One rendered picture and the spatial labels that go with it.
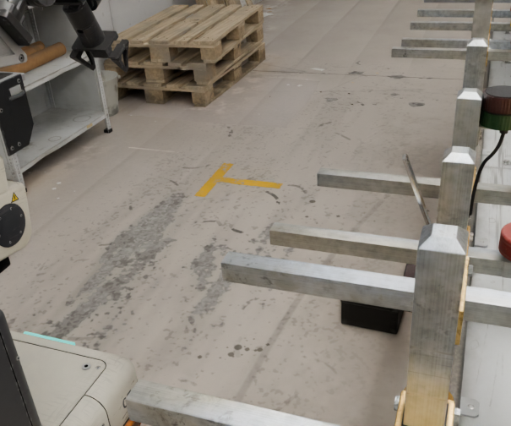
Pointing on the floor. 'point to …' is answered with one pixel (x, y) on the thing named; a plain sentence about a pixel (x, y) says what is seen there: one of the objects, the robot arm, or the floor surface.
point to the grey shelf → (77, 120)
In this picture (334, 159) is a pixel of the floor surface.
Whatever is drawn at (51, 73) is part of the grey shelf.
